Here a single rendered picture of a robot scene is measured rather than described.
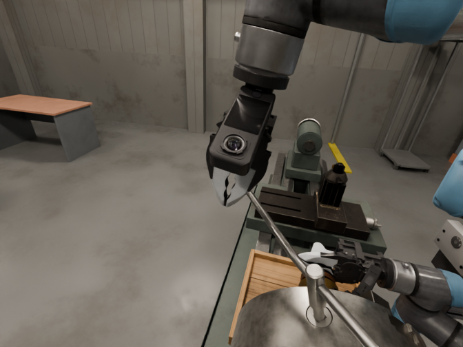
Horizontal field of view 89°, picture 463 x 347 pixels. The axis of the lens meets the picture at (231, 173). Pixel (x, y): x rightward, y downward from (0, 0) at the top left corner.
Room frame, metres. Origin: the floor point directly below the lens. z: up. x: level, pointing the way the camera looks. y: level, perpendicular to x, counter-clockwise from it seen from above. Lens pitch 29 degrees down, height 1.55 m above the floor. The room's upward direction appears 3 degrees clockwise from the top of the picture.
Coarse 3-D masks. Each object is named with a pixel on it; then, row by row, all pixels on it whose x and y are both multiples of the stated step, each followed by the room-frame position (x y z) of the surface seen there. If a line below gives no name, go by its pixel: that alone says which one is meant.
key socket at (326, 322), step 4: (308, 308) 0.20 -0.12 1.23; (312, 308) 0.20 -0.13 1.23; (308, 312) 0.19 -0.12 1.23; (312, 312) 0.19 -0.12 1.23; (324, 312) 0.19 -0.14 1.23; (328, 312) 0.19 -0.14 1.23; (308, 316) 0.19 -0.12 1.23; (312, 316) 0.19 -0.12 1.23; (328, 316) 0.18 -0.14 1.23; (308, 320) 0.18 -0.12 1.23; (312, 320) 0.18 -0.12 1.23; (324, 320) 0.18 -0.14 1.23; (328, 320) 0.18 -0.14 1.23; (312, 324) 0.18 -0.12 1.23; (316, 324) 0.17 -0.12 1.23; (320, 324) 0.17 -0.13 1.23; (324, 324) 0.17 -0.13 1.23; (328, 324) 0.17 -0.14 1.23
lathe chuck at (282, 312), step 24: (288, 288) 0.24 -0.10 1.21; (240, 312) 0.25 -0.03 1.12; (264, 312) 0.21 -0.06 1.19; (288, 312) 0.20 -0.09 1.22; (360, 312) 0.19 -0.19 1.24; (384, 312) 0.20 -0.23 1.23; (240, 336) 0.19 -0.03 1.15; (264, 336) 0.17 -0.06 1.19; (288, 336) 0.16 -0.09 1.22; (312, 336) 0.16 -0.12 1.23; (336, 336) 0.16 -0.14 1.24; (384, 336) 0.16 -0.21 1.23
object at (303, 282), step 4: (328, 272) 0.35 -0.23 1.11; (304, 276) 0.35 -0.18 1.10; (328, 276) 0.34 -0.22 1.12; (332, 276) 0.35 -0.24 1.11; (300, 280) 0.35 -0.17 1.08; (304, 280) 0.34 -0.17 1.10; (328, 280) 0.33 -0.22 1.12; (332, 280) 0.34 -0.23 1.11; (300, 284) 0.33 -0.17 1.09; (304, 284) 0.33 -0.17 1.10; (328, 284) 0.32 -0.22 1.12; (332, 284) 0.32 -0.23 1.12; (336, 288) 0.32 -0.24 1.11
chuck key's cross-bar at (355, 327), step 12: (252, 192) 0.37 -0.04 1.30; (264, 216) 0.31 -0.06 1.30; (276, 228) 0.28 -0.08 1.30; (288, 252) 0.24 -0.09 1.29; (300, 264) 0.22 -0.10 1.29; (324, 288) 0.18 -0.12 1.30; (336, 300) 0.16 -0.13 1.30; (336, 312) 0.15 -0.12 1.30; (348, 312) 0.15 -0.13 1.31; (348, 324) 0.14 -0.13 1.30; (360, 336) 0.12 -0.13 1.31
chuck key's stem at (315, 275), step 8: (312, 264) 0.20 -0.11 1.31; (312, 272) 0.19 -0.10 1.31; (320, 272) 0.19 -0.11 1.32; (312, 280) 0.18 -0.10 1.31; (320, 280) 0.18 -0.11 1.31; (312, 288) 0.18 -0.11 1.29; (312, 296) 0.18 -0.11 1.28; (320, 296) 0.18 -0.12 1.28; (312, 304) 0.18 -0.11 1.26; (320, 304) 0.18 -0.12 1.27; (320, 312) 0.18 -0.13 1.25; (320, 320) 0.18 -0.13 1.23
